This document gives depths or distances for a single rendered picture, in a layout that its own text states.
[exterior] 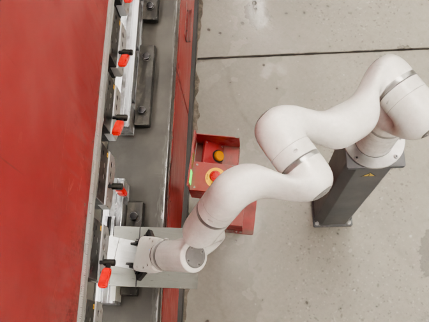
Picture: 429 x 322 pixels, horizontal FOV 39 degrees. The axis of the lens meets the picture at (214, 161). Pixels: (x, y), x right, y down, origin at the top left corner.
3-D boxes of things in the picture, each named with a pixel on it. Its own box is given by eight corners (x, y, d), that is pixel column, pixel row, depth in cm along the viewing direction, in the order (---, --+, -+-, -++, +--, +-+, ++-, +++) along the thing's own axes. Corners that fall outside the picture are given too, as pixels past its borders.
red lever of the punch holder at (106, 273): (107, 284, 150) (115, 257, 158) (90, 283, 150) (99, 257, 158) (108, 289, 151) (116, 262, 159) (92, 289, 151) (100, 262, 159)
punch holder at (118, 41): (122, 79, 182) (111, 53, 166) (94, 78, 182) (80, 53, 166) (127, 34, 186) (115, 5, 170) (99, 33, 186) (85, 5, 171)
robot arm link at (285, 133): (415, 114, 162) (377, 68, 167) (442, 87, 152) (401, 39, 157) (278, 191, 138) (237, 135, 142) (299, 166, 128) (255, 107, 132)
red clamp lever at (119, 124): (120, 131, 161) (127, 113, 170) (105, 130, 162) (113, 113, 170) (121, 137, 162) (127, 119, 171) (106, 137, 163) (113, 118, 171)
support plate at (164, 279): (197, 289, 181) (196, 289, 180) (110, 285, 183) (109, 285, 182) (200, 229, 186) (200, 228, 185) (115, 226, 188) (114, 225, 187)
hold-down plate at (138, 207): (138, 296, 193) (136, 296, 190) (121, 296, 193) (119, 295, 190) (145, 203, 201) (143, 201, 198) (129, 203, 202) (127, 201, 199)
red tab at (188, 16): (190, 42, 253) (189, 34, 247) (186, 42, 254) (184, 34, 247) (192, 10, 258) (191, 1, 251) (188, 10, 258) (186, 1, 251)
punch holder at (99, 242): (105, 283, 165) (90, 277, 149) (74, 282, 165) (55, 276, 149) (110, 229, 169) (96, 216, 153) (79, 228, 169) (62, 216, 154)
